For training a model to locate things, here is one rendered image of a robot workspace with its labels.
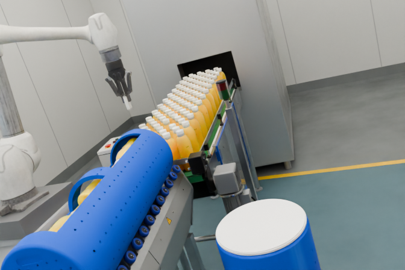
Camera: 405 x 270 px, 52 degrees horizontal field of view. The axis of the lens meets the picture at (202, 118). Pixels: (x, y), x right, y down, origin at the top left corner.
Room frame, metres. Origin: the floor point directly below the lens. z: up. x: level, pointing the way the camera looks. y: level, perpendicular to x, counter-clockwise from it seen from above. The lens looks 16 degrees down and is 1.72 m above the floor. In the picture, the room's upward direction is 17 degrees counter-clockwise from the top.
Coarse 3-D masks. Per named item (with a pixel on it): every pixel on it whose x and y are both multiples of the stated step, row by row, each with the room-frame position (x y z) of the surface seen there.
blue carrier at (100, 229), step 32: (128, 160) 1.51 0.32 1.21; (160, 160) 1.65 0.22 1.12; (96, 192) 1.26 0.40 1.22; (128, 192) 1.34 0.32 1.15; (64, 224) 1.08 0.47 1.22; (96, 224) 1.12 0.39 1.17; (128, 224) 1.24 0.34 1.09; (32, 256) 1.00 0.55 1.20; (64, 256) 0.97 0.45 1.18; (96, 256) 1.03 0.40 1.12
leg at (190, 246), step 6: (192, 234) 1.84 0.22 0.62; (186, 240) 1.82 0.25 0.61; (192, 240) 1.82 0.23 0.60; (186, 246) 1.82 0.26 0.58; (192, 246) 1.81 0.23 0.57; (186, 252) 1.82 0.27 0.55; (192, 252) 1.81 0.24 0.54; (198, 252) 1.85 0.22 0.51; (192, 258) 1.82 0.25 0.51; (198, 258) 1.82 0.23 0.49; (192, 264) 1.82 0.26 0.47; (198, 264) 1.81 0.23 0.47
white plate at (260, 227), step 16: (240, 208) 1.21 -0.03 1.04; (256, 208) 1.18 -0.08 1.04; (272, 208) 1.15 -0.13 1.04; (288, 208) 1.13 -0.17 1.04; (224, 224) 1.15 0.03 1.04; (240, 224) 1.12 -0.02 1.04; (256, 224) 1.09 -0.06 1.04; (272, 224) 1.07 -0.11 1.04; (288, 224) 1.04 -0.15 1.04; (304, 224) 1.02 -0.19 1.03; (224, 240) 1.06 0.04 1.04; (240, 240) 1.03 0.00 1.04; (256, 240) 1.01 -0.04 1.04; (272, 240) 0.99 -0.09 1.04; (288, 240) 0.97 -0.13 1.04
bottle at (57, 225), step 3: (63, 216) 1.20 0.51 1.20; (66, 216) 1.19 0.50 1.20; (69, 216) 1.19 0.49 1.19; (60, 219) 1.17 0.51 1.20; (63, 219) 1.17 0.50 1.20; (66, 219) 1.17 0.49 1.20; (57, 222) 1.16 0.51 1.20; (60, 222) 1.15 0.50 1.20; (63, 222) 1.15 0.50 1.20; (54, 225) 1.14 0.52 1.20; (57, 225) 1.14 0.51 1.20; (60, 225) 1.14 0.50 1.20; (51, 228) 1.13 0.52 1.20; (54, 228) 1.12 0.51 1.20; (57, 228) 1.12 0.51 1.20
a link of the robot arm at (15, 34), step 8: (0, 32) 1.82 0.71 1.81; (8, 32) 1.83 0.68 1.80; (16, 32) 1.84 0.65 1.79; (24, 32) 1.85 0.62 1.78; (32, 32) 1.86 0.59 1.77; (40, 32) 1.88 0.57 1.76; (48, 32) 1.91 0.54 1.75; (56, 32) 1.93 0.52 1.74; (64, 32) 1.96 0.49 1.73; (72, 32) 1.98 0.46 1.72; (80, 32) 2.00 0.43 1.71; (88, 32) 1.99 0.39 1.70; (0, 40) 1.82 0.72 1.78; (8, 40) 1.83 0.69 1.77; (16, 40) 1.84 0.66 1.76; (24, 40) 1.85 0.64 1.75; (32, 40) 1.87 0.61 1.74; (40, 40) 1.90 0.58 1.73; (88, 40) 2.01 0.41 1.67
